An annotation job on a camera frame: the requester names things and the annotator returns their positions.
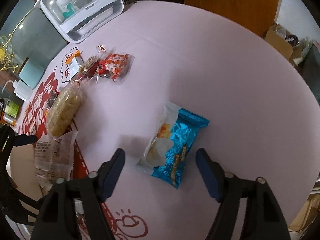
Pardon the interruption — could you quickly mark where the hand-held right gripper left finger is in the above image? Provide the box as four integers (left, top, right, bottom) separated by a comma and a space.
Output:
30, 148, 126, 240

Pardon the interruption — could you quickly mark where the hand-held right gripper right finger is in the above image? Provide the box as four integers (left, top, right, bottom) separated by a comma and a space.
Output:
195, 148, 292, 240

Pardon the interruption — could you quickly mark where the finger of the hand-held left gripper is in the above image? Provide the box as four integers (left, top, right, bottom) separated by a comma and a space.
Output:
0, 175, 44, 230
0, 124, 38, 155

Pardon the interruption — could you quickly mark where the blue foil snack packet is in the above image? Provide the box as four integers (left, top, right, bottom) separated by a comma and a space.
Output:
136, 101, 210, 190

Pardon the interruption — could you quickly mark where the clear wrapped cake packet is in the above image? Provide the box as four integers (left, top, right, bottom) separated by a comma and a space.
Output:
34, 130, 78, 183

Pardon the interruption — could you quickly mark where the green label glass bottle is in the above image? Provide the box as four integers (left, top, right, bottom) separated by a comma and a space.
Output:
4, 99, 20, 120

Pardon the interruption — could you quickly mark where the dark printed snack packet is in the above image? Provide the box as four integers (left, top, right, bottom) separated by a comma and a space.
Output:
44, 91, 60, 110

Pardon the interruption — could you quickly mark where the yellow crispy snack packet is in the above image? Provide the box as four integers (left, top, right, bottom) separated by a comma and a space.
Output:
47, 84, 84, 137

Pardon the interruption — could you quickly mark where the white squeeze bottle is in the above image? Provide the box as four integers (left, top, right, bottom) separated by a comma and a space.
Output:
1, 79, 33, 100

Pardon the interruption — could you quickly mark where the light blue canister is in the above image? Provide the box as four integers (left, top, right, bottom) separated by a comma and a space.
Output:
19, 57, 47, 89

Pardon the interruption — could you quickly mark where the pink printed tablecloth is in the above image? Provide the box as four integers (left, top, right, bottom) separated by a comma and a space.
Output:
7, 0, 320, 240

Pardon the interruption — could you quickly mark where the orange white snack packet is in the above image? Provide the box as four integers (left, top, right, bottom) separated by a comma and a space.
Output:
65, 51, 84, 77

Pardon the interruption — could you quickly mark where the clear nut snack packet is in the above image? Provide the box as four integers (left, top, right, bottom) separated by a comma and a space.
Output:
77, 55, 100, 80

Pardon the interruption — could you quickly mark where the wooden framed glass door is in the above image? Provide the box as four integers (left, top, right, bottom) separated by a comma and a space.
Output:
0, 0, 70, 80

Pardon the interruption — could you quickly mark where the red candy packet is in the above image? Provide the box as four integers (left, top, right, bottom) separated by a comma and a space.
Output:
96, 44, 135, 84

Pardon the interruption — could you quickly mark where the white teal medicine bottle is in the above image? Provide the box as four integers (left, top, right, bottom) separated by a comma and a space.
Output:
56, 0, 73, 18

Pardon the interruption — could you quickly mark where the cardboard box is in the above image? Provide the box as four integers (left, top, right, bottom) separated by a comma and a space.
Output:
264, 24, 304, 67

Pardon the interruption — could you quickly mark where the white medicine storage box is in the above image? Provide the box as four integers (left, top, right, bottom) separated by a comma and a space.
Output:
40, 0, 125, 43

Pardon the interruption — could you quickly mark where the wooden cabinet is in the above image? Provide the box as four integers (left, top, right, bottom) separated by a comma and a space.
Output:
180, 0, 282, 39

